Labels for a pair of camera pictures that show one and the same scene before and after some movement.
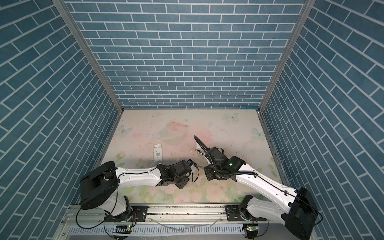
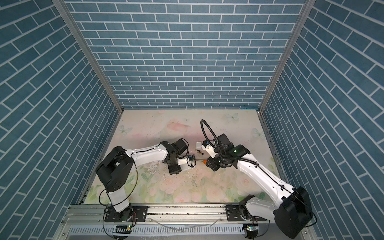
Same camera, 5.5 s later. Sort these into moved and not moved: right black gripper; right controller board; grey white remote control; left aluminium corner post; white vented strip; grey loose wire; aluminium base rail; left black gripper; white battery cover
Moved: left black gripper; right black gripper; grey white remote control
Not moved: grey loose wire; white vented strip; white battery cover; aluminium base rail; right controller board; left aluminium corner post
